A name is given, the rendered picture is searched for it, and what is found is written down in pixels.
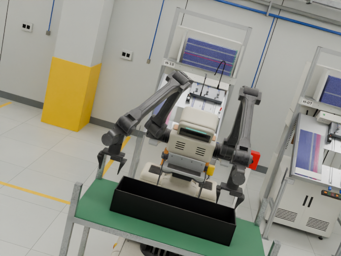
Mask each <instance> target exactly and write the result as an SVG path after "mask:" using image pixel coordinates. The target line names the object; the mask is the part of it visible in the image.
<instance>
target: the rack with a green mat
mask: <svg viewBox="0 0 341 256"><path fill-rule="evenodd" d="M106 159H107V155H106V154H105V155H104V159H103V163H102V166H101V169H99V164H98V168H97V173H96V177H95V180H94V181H93V182H92V184H91V185H90V186H89V188H88V189H87V191H85V193H84V194H83V196H82V197H81V198H80V195H81V190H82V186H83V183H81V182H76V183H75V184H74V189H73V193H72V198H71V202H70V207H69V212H68V215H67V219H66V224H65V229H64V234H63V239H62V243H61V248H60V253H59V256H67V252H68V249H69V245H70V240H71V236H72V231H73V227H74V223H77V224H79V225H83V226H84V230H83V234H82V238H81V243H80V247H79V251H78V256H84V252H85V248H86V243H87V239H88V235H89V231H90V228H93V229H96V230H100V231H103V232H106V233H110V234H113V235H116V236H120V237H123V238H126V239H130V240H133V241H136V242H140V243H143V244H147V245H150V246H154V247H157V248H160V249H164V250H167V251H170V252H174V253H177V254H181V255H184V256H265V252H264V247H263V242H262V237H261V232H260V225H261V222H262V219H263V216H264V214H265V211H266V208H267V206H268V203H269V200H268V199H266V198H263V199H262V201H261V204H260V207H259V210H258V212H257V215H256V218H255V221H254V222H250V221H247V220H243V219H240V218H237V217H236V228H235V231H234V234H233V237H232V240H231V243H230V246H225V245H222V244H219V243H215V242H212V241H209V240H205V239H202V238H198V237H195V236H192V235H188V234H185V233H182V232H179V231H175V230H172V229H169V228H165V227H162V226H159V225H155V224H153V223H149V222H146V221H143V220H139V219H136V218H133V217H130V216H126V215H123V214H120V213H116V212H113V211H110V206H111V202H112V198H113V194H114V190H115V188H116V186H117V185H118V182H114V181H110V180H107V179H103V178H102V176H103V172H104V168H105V164H106ZM280 247H281V242H280V241H278V240H273V242H272V245H271V248H270V250H269V253H268V256H277V255H278V253H279V250H280Z"/></svg>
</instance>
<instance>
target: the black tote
mask: <svg viewBox="0 0 341 256"><path fill-rule="evenodd" d="M110 211H113V212H116V213H120V214H123V215H126V216H130V217H133V218H136V219H139V220H143V221H146V222H149V223H153V224H155V225H159V226H162V227H165V228H169V229H172V230H175V231H179V232H182V233H185V234H188V235H192V236H195V237H198V238H202V239H205V240H209V241H212V242H215V243H219V244H222V245H225V246H230V243H231V240H232V237H233V234H234V231H235V228H236V215H235V209H234V208H231V207H227V206H224V205H221V204H216V203H214V202H211V201H207V200H204V199H200V198H197V197H194V196H190V195H187V194H184V193H180V192H178V191H174V190H171V189H168V188H164V187H161V186H157V185H154V184H150V183H147V182H144V181H140V180H137V179H133V178H130V177H127V176H123V177H122V178H121V180H120V182H119V183H118V185H117V186H116V188H115V190H114V194H113V198H112V202H111V206H110Z"/></svg>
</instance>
